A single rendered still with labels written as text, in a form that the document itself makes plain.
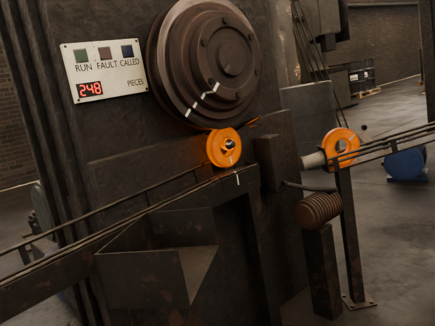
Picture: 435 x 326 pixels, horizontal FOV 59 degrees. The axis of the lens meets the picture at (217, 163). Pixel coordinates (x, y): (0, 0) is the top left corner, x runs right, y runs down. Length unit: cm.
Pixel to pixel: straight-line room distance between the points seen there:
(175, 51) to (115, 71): 21
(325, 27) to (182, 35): 808
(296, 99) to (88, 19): 297
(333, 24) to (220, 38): 822
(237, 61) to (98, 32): 46
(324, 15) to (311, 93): 540
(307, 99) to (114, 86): 293
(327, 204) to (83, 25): 110
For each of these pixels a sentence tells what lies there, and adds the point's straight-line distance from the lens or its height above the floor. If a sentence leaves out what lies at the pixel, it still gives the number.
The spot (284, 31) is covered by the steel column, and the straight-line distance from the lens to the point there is 568.
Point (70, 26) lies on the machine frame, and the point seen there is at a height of 129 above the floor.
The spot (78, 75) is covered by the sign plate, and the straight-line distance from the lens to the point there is 129.
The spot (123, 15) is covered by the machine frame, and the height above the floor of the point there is 132.
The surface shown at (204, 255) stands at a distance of 105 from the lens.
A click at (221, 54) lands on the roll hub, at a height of 113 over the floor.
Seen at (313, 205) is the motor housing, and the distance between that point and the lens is 156.
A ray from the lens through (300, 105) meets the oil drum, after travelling 405.
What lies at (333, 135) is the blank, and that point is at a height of 76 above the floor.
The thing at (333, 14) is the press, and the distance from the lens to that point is 955.
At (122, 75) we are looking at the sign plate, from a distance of 135.
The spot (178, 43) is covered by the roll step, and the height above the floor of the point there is 119.
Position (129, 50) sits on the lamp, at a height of 120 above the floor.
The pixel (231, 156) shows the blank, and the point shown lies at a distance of 144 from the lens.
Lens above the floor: 103
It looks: 11 degrees down
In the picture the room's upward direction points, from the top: 11 degrees counter-clockwise
